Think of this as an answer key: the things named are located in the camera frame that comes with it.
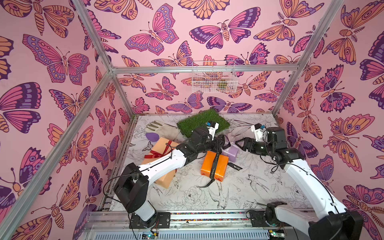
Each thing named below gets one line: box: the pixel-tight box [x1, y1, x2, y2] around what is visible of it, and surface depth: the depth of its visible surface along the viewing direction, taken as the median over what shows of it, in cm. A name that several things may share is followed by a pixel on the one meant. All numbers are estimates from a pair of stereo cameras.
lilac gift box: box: [221, 145, 239, 163], surface depth 92 cm
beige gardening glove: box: [145, 120, 181, 141], surface depth 112 cm
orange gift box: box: [200, 150, 229, 182], surface depth 85 cm
